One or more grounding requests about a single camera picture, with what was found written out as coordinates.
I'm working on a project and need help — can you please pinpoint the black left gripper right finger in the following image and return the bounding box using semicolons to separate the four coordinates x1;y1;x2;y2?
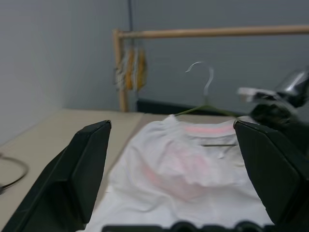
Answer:
233;120;309;224

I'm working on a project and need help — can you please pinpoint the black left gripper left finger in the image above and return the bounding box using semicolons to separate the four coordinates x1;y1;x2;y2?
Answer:
0;119;112;232

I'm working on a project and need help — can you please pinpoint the olive green wire hanger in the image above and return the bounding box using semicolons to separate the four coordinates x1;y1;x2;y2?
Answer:
172;61;242;148

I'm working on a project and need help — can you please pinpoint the white shirt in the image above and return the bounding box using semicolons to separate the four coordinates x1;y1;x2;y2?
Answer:
86;114;273;232

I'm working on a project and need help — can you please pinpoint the white hanger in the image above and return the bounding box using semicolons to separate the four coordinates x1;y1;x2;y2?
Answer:
114;51;128;92

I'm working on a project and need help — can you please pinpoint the wooden clothes rack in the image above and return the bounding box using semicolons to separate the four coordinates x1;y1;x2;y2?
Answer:
112;24;309;113

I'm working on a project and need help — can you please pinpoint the grey USB hub with cable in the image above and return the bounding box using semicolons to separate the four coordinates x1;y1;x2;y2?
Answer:
0;152;29;194

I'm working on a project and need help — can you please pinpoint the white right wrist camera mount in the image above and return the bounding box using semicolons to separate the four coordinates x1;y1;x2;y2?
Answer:
237;87;279;102

